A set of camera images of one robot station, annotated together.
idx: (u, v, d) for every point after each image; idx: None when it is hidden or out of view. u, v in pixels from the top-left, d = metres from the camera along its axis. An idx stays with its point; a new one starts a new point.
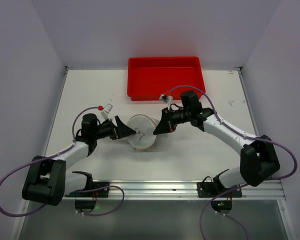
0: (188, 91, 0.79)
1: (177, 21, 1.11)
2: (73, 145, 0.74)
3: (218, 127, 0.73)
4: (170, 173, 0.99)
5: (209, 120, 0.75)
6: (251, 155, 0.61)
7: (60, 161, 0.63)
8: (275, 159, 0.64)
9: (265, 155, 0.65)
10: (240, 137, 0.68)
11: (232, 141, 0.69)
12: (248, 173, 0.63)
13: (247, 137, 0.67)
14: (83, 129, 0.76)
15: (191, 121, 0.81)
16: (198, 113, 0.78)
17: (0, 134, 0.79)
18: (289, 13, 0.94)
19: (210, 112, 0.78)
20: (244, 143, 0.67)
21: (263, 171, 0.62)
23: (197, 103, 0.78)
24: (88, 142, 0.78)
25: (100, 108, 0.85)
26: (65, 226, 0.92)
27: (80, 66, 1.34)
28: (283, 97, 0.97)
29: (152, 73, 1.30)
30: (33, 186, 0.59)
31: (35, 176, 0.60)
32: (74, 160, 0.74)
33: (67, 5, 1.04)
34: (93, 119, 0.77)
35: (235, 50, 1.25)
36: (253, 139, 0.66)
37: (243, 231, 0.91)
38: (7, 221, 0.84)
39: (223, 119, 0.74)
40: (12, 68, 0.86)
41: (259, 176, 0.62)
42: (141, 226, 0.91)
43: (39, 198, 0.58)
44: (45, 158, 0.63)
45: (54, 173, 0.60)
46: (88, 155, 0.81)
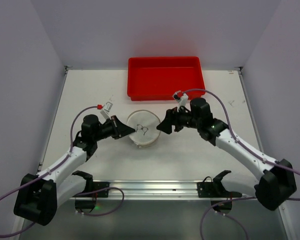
0: (200, 102, 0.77)
1: (177, 20, 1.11)
2: (68, 156, 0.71)
3: (233, 145, 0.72)
4: (170, 174, 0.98)
5: (222, 136, 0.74)
6: (272, 183, 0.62)
7: (50, 183, 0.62)
8: (293, 182, 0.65)
9: (283, 178, 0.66)
10: (259, 161, 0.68)
11: (251, 164, 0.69)
12: (266, 196, 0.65)
13: (266, 162, 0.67)
14: (83, 132, 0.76)
15: (201, 134, 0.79)
16: (210, 127, 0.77)
17: None
18: (289, 13, 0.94)
19: (222, 126, 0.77)
20: (264, 169, 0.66)
21: (282, 195, 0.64)
23: (208, 113, 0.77)
24: (87, 145, 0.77)
25: (100, 107, 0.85)
26: (65, 226, 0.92)
27: (79, 66, 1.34)
28: (283, 97, 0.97)
29: (152, 73, 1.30)
30: (23, 206, 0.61)
31: (25, 196, 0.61)
32: (71, 169, 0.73)
33: (66, 5, 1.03)
34: (94, 121, 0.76)
35: (235, 50, 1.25)
36: (273, 165, 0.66)
37: (243, 231, 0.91)
38: (7, 221, 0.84)
39: (238, 137, 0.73)
40: (12, 68, 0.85)
41: (276, 201, 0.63)
42: (141, 226, 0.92)
43: (30, 218, 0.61)
44: (35, 179, 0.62)
45: (42, 197, 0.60)
46: (86, 159, 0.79)
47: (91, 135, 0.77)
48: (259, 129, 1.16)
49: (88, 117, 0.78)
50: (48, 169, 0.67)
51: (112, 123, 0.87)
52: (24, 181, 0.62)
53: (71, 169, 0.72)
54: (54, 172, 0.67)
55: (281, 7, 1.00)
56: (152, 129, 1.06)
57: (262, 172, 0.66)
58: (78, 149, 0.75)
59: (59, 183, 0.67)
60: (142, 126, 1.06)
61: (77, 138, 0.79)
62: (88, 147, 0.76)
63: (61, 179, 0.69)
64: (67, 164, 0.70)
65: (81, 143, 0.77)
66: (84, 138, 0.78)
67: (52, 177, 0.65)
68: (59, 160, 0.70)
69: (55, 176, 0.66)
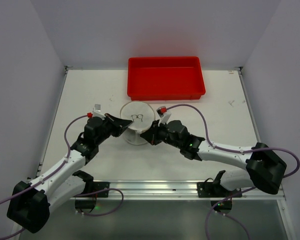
0: (175, 126, 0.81)
1: (177, 20, 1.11)
2: (64, 162, 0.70)
3: (213, 151, 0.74)
4: (170, 173, 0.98)
5: (201, 148, 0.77)
6: (258, 168, 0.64)
7: (42, 194, 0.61)
8: (279, 159, 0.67)
9: (267, 159, 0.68)
10: (238, 154, 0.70)
11: (234, 160, 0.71)
12: (262, 184, 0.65)
13: (245, 152, 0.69)
14: (86, 134, 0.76)
15: (184, 153, 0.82)
16: (189, 145, 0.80)
17: (0, 136, 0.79)
18: (289, 13, 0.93)
19: (199, 141, 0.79)
20: (245, 158, 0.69)
21: (275, 176, 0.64)
23: (186, 133, 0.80)
24: (88, 148, 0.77)
25: (90, 114, 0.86)
26: (66, 226, 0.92)
27: (80, 66, 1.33)
28: (283, 97, 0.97)
29: (152, 73, 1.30)
30: (15, 212, 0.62)
31: (16, 203, 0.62)
32: (67, 175, 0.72)
33: (66, 5, 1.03)
34: (97, 125, 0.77)
35: (235, 50, 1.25)
36: (251, 152, 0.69)
37: (244, 231, 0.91)
38: (7, 220, 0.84)
39: (214, 142, 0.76)
40: (12, 69, 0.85)
41: (273, 182, 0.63)
42: (141, 226, 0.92)
43: (21, 223, 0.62)
44: (27, 189, 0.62)
45: (33, 209, 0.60)
46: (86, 162, 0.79)
47: (92, 139, 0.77)
48: (259, 129, 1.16)
49: (92, 119, 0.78)
50: (41, 178, 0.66)
51: (109, 120, 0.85)
52: (17, 189, 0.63)
53: (66, 175, 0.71)
54: (48, 180, 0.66)
55: (281, 7, 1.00)
56: (146, 114, 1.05)
57: (245, 162, 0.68)
58: (75, 153, 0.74)
59: (51, 191, 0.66)
60: (137, 115, 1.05)
61: (78, 140, 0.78)
62: (87, 151, 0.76)
63: (55, 187, 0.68)
64: (62, 171, 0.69)
65: (81, 145, 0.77)
66: (85, 140, 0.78)
67: (44, 187, 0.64)
68: (55, 167, 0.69)
69: (47, 186, 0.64)
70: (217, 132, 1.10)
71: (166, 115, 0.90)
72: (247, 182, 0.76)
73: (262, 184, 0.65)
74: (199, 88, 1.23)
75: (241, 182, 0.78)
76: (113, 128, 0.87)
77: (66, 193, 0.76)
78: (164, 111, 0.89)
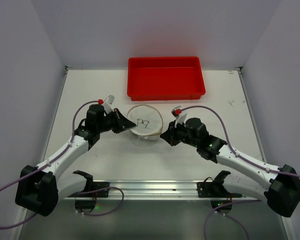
0: (194, 123, 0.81)
1: (177, 20, 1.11)
2: (69, 145, 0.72)
3: (235, 160, 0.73)
4: (170, 173, 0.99)
5: (221, 152, 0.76)
6: (281, 192, 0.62)
7: (50, 175, 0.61)
8: None
9: (290, 183, 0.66)
10: (263, 171, 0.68)
11: (256, 176, 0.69)
12: (278, 206, 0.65)
13: (270, 171, 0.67)
14: (87, 119, 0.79)
15: (202, 153, 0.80)
16: (208, 146, 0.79)
17: None
18: (289, 13, 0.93)
19: (220, 143, 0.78)
20: (270, 178, 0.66)
21: (293, 202, 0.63)
23: (205, 133, 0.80)
24: (90, 133, 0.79)
25: (101, 101, 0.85)
26: (66, 226, 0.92)
27: (80, 66, 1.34)
28: (283, 96, 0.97)
29: (152, 73, 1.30)
30: (24, 197, 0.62)
31: (25, 188, 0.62)
32: (72, 159, 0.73)
33: (66, 5, 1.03)
34: (99, 110, 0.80)
35: (235, 50, 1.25)
36: (277, 173, 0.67)
37: (244, 231, 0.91)
38: (7, 220, 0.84)
39: (237, 151, 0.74)
40: (12, 69, 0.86)
41: (290, 208, 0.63)
42: (140, 226, 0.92)
43: (31, 207, 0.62)
44: (34, 172, 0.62)
45: (42, 190, 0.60)
46: (88, 148, 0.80)
47: (94, 124, 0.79)
48: (259, 129, 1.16)
49: (94, 106, 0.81)
50: (47, 161, 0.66)
51: (116, 115, 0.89)
52: (23, 173, 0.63)
53: (71, 159, 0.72)
54: (54, 163, 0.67)
55: (280, 7, 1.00)
56: (153, 121, 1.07)
57: (268, 182, 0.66)
58: (79, 138, 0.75)
59: (58, 174, 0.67)
60: (142, 120, 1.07)
61: (80, 126, 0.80)
62: (90, 135, 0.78)
63: (61, 170, 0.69)
64: (67, 154, 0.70)
65: (83, 131, 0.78)
66: (86, 126, 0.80)
67: (51, 169, 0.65)
68: (60, 150, 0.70)
69: (54, 168, 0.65)
70: (217, 132, 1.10)
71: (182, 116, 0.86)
72: (252, 192, 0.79)
73: (278, 206, 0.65)
74: (199, 88, 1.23)
75: (246, 190, 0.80)
76: (115, 124, 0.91)
77: (70, 184, 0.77)
78: (178, 113, 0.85)
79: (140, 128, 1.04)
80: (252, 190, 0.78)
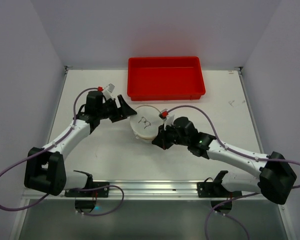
0: (181, 122, 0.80)
1: (177, 20, 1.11)
2: (72, 128, 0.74)
3: (224, 153, 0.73)
4: (170, 173, 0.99)
5: (211, 147, 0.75)
6: (271, 178, 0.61)
7: (57, 154, 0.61)
8: (290, 170, 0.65)
9: (280, 170, 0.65)
10: (252, 161, 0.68)
11: (246, 166, 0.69)
12: (271, 194, 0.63)
13: (259, 159, 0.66)
14: (87, 104, 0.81)
15: (193, 151, 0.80)
16: (198, 142, 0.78)
17: None
18: (289, 13, 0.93)
19: (209, 139, 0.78)
20: (259, 167, 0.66)
21: (286, 188, 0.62)
23: (194, 130, 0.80)
24: (90, 117, 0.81)
25: (101, 88, 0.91)
26: (65, 226, 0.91)
27: (80, 66, 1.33)
28: (283, 96, 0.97)
29: (152, 73, 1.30)
30: (33, 178, 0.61)
31: (33, 168, 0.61)
32: (75, 142, 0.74)
33: (66, 5, 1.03)
34: (99, 95, 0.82)
35: (235, 50, 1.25)
36: (266, 161, 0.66)
37: (244, 230, 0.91)
38: (7, 220, 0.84)
39: (227, 144, 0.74)
40: (12, 69, 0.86)
41: (283, 194, 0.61)
42: (140, 226, 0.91)
43: (41, 188, 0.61)
44: (41, 151, 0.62)
45: (50, 168, 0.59)
46: (90, 131, 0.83)
47: (94, 108, 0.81)
48: (259, 129, 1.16)
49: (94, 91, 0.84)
50: (53, 142, 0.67)
51: (115, 104, 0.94)
52: (30, 154, 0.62)
53: (75, 141, 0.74)
54: (60, 144, 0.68)
55: (280, 8, 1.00)
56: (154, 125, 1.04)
57: (259, 171, 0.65)
58: (80, 121, 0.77)
59: (64, 155, 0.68)
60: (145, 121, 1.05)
61: (80, 112, 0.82)
62: (91, 119, 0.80)
63: (66, 152, 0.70)
64: (71, 136, 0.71)
65: (83, 115, 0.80)
66: (86, 111, 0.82)
67: (58, 149, 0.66)
68: (64, 132, 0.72)
69: (61, 148, 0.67)
70: (217, 132, 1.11)
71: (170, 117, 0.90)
72: (250, 187, 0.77)
73: (271, 193, 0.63)
74: (199, 87, 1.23)
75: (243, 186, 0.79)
76: (113, 112, 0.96)
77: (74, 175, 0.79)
78: (165, 115, 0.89)
79: (139, 128, 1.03)
80: (248, 184, 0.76)
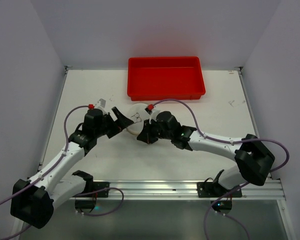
0: (163, 116, 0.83)
1: (177, 21, 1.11)
2: (63, 154, 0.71)
3: (204, 142, 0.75)
4: (170, 173, 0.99)
5: (192, 138, 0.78)
6: (246, 159, 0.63)
7: (42, 190, 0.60)
8: (267, 151, 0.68)
9: (256, 151, 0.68)
10: (228, 145, 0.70)
11: (224, 151, 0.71)
12: (249, 175, 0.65)
13: (234, 142, 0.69)
14: (85, 123, 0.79)
15: (176, 144, 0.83)
16: (180, 135, 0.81)
17: (0, 136, 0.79)
18: (289, 13, 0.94)
19: (191, 131, 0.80)
20: (235, 149, 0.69)
21: (263, 168, 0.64)
23: (176, 124, 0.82)
24: (86, 138, 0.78)
25: (91, 106, 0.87)
26: (65, 226, 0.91)
27: (79, 66, 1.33)
28: (283, 96, 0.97)
29: (152, 73, 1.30)
30: (19, 210, 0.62)
31: (19, 202, 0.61)
32: (67, 169, 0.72)
33: (66, 5, 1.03)
34: (98, 114, 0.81)
35: (235, 50, 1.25)
36: (241, 143, 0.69)
37: (244, 230, 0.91)
38: (7, 221, 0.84)
39: (205, 133, 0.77)
40: (13, 69, 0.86)
41: (260, 174, 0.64)
42: (140, 226, 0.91)
43: (26, 219, 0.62)
44: (27, 187, 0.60)
45: (35, 206, 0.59)
46: (84, 155, 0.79)
47: (92, 128, 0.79)
48: (259, 129, 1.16)
49: (93, 110, 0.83)
50: (39, 175, 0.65)
51: (110, 119, 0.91)
52: (16, 187, 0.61)
53: (67, 168, 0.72)
54: (47, 176, 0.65)
55: (280, 8, 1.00)
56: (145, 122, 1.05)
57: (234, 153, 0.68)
58: (73, 145, 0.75)
59: (53, 185, 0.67)
60: (137, 116, 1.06)
61: (76, 131, 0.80)
62: (86, 141, 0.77)
63: (56, 181, 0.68)
64: (61, 165, 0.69)
65: (79, 136, 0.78)
66: (83, 131, 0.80)
67: (44, 183, 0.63)
68: (54, 161, 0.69)
69: (47, 182, 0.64)
70: (217, 132, 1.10)
71: (155, 111, 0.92)
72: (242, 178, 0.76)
73: (249, 175, 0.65)
74: (199, 88, 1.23)
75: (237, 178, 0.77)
76: (111, 126, 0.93)
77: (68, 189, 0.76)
78: (151, 108, 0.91)
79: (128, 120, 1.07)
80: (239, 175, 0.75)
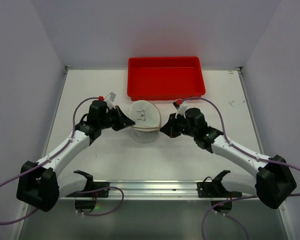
0: (192, 112, 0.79)
1: (177, 21, 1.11)
2: (70, 141, 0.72)
3: (228, 149, 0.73)
4: (170, 173, 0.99)
5: (217, 141, 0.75)
6: (269, 180, 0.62)
7: (50, 171, 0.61)
8: (290, 177, 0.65)
9: (280, 174, 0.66)
10: (253, 159, 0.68)
11: (246, 164, 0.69)
12: (265, 196, 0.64)
13: (260, 159, 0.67)
14: (89, 114, 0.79)
15: (198, 142, 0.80)
16: (205, 135, 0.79)
17: None
18: (289, 13, 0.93)
19: (216, 134, 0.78)
20: (259, 166, 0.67)
21: (282, 194, 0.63)
23: (202, 123, 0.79)
24: (91, 128, 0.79)
25: (102, 97, 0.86)
26: (65, 226, 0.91)
27: (79, 66, 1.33)
28: (283, 97, 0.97)
29: (152, 73, 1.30)
30: (25, 193, 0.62)
31: (25, 183, 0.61)
32: (72, 155, 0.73)
33: (66, 5, 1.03)
34: (102, 105, 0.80)
35: (235, 50, 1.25)
36: (266, 162, 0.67)
37: (243, 231, 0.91)
38: (7, 221, 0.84)
39: (232, 141, 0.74)
40: (12, 69, 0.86)
41: (277, 198, 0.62)
42: (140, 226, 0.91)
43: (32, 203, 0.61)
44: (34, 168, 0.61)
45: (42, 187, 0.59)
46: (90, 143, 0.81)
47: (96, 119, 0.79)
48: (259, 129, 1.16)
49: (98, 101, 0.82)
50: (47, 157, 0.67)
51: (117, 112, 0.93)
52: (24, 168, 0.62)
53: (72, 154, 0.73)
54: (54, 159, 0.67)
55: (280, 8, 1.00)
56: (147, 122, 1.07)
57: (257, 170, 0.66)
58: (79, 133, 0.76)
59: (59, 170, 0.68)
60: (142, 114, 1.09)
61: (81, 121, 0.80)
62: (91, 130, 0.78)
63: (62, 166, 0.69)
64: (68, 151, 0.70)
65: (84, 126, 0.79)
66: (88, 121, 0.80)
67: (52, 165, 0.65)
68: (61, 145, 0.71)
69: (55, 164, 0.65)
70: None
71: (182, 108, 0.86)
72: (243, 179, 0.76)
73: (265, 196, 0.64)
74: (199, 88, 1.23)
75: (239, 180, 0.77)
76: (116, 120, 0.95)
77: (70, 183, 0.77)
78: (179, 104, 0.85)
79: (133, 115, 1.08)
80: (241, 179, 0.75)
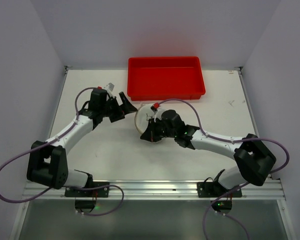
0: (169, 113, 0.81)
1: (177, 21, 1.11)
2: (75, 123, 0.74)
3: (205, 140, 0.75)
4: (169, 173, 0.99)
5: (194, 137, 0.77)
6: (245, 157, 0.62)
7: (60, 148, 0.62)
8: (267, 151, 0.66)
9: (257, 151, 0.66)
10: (229, 143, 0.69)
11: (224, 149, 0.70)
12: (248, 175, 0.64)
13: (235, 141, 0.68)
14: (91, 101, 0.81)
15: (179, 142, 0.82)
16: (183, 133, 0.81)
17: None
18: (289, 13, 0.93)
19: (194, 130, 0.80)
20: (235, 147, 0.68)
21: (263, 168, 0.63)
23: (180, 122, 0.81)
24: (93, 113, 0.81)
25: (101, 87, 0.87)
26: (65, 226, 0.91)
27: (79, 66, 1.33)
28: (282, 96, 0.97)
29: (152, 73, 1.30)
30: (36, 172, 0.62)
31: (36, 161, 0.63)
32: (77, 137, 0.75)
33: (66, 5, 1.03)
34: (104, 92, 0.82)
35: (235, 50, 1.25)
36: (241, 142, 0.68)
37: (244, 231, 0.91)
38: (6, 221, 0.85)
39: (208, 132, 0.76)
40: (12, 69, 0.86)
41: (259, 174, 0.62)
42: (140, 226, 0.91)
43: (43, 181, 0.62)
44: (44, 145, 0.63)
45: (52, 162, 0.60)
46: (93, 128, 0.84)
47: (98, 105, 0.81)
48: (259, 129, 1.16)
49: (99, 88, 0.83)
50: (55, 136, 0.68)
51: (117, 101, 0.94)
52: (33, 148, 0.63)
53: (78, 136, 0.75)
54: (63, 138, 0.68)
55: (280, 8, 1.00)
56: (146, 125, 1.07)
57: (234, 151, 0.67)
58: (83, 117, 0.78)
59: (67, 149, 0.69)
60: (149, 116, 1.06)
61: (83, 108, 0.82)
62: (94, 115, 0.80)
63: (69, 146, 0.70)
64: (74, 131, 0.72)
65: (87, 112, 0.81)
66: (89, 107, 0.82)
67: (61, 143, 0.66)
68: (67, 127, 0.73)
69: (63, 142, 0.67)
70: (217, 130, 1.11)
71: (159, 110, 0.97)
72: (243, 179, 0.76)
73: (248, 174, 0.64)
74: (199, 87, 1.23)
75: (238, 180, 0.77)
76: (115, 110, 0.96)
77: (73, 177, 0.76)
78: (157, 107, 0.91)
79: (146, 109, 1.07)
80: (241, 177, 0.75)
